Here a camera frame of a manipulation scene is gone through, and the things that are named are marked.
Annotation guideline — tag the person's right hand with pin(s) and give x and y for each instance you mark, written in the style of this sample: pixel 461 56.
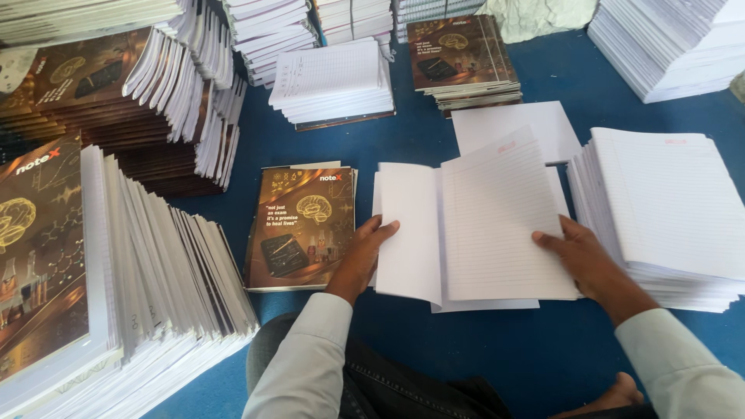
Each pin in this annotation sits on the person's right hand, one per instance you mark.
pixel 588 265

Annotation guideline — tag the person's left hand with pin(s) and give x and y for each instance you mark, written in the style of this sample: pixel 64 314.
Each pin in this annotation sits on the person's left hand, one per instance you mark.
pixel 358 262

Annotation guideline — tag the white cover sheet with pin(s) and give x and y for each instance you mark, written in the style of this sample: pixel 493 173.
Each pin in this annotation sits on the white cover sheet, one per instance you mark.
pixel 407 233

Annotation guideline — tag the lined paper bundle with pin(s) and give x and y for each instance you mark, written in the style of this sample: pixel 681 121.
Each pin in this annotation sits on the lined paper bundle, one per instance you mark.
pixel 500 221

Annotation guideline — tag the pile of brown notebook covers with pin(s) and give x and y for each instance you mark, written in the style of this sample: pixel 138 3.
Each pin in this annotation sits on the pile of brown notebook covers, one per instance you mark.
pixel 302 221

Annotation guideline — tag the tall stack of lined sheets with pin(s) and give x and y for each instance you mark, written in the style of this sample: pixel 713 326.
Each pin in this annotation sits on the tall stack of lined sheets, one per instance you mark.
pixel 669 203

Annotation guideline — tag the person's dark trousers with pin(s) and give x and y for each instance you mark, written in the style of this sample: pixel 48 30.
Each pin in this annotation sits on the person's dark trousers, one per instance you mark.
pixel 384 384

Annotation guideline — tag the person's bare foot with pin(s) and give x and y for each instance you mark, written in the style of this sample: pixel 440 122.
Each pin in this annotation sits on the person's bare foot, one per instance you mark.
pixel 611 398

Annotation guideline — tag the blank white sheets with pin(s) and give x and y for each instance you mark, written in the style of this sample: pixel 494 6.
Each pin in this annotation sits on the blank white sheets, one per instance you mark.
pixel 512 125

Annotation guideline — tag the low stack of lined paper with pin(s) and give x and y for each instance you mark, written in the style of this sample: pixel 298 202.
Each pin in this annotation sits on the low stack of lined paper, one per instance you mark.
pixel 332 81

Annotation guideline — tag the small stack of brown notebooks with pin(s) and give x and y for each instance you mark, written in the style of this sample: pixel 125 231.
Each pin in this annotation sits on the small stack of brown notebooks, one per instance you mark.
pixel 460 58

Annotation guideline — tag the large stack of white paper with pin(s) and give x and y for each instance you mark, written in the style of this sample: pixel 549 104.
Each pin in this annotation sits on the large stack of white paper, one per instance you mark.
pixel 669 46

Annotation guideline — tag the row of bound notebook stacks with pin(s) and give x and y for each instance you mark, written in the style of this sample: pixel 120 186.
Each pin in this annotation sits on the row of bound notebook stacks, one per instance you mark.
pixel 279 35

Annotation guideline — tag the fanned stack of brown notebooks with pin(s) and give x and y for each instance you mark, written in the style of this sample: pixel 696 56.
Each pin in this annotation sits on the fanned stack of brown notebooks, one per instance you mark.
pixel 116 279

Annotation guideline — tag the crumpled white sack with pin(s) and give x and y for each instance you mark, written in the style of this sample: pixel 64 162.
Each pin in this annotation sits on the crumpled white sack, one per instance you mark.
pixel 535 17

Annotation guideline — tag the heap of brown notebooks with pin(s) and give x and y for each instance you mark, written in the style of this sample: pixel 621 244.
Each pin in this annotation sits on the heap of brown notebooks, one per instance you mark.
pixel 116 116

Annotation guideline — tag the flat stack of white notebooks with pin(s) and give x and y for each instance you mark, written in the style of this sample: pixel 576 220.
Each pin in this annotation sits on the flat stack of white notebooks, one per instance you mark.
pixel 81 17

